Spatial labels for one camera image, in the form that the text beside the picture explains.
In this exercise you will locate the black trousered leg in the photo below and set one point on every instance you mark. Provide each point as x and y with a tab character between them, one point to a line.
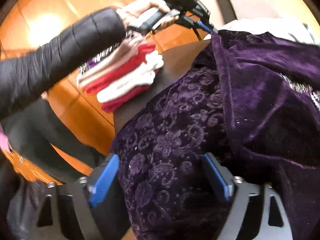
35	130

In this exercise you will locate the dark red folded garment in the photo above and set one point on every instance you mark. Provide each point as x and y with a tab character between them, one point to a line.
116	103

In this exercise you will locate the beige pink folded garment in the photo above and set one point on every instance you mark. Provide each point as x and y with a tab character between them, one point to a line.
127	49

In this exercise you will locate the white fluffy folded garment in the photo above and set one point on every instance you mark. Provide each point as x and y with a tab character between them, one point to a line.
144	74

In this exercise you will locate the purple velvet embroidered garment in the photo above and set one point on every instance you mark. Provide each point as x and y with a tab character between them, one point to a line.
251	101

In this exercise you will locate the light grey garment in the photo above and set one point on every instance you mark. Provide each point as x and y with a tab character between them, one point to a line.
290	28

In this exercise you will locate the person's left hand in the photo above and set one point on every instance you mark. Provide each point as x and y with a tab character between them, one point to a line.
145	16

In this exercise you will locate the red folded sweater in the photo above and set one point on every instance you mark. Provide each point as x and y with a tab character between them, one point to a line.
112	72

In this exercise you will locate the black jacket left forearm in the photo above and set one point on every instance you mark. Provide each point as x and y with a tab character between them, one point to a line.
25	78

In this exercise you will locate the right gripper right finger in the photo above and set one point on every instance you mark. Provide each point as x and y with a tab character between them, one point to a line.
220	178

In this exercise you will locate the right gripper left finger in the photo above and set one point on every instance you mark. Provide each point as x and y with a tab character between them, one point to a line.
101	179

